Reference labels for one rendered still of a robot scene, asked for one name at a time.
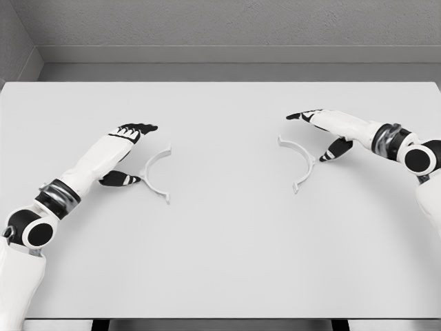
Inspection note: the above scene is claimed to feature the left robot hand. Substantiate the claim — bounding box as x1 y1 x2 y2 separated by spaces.
77 123 159 188

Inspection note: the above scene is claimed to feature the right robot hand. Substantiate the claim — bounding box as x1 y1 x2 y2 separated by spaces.
285 108 363 163

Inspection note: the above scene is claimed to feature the white half-ring pipe clamp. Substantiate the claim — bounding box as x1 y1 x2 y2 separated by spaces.
140 143 172 206
277 134 317 195

